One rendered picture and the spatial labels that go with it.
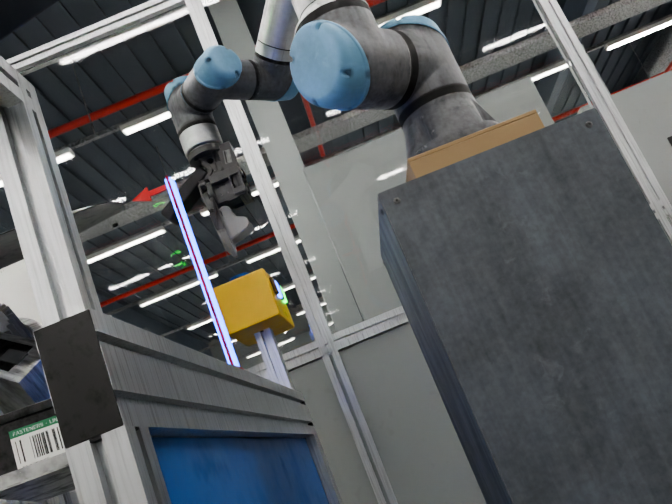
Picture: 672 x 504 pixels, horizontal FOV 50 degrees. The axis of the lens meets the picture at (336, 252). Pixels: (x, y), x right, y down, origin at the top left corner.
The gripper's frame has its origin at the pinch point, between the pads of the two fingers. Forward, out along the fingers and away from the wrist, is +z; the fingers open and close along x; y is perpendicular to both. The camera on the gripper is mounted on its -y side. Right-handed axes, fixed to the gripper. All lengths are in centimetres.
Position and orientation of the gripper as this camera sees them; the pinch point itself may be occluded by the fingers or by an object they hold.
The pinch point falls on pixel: (229, 252)
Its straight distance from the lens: 132.8
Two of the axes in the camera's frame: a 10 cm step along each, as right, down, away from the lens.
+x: 1.1, 2.5, 9.6
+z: 3.6, 8.9, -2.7
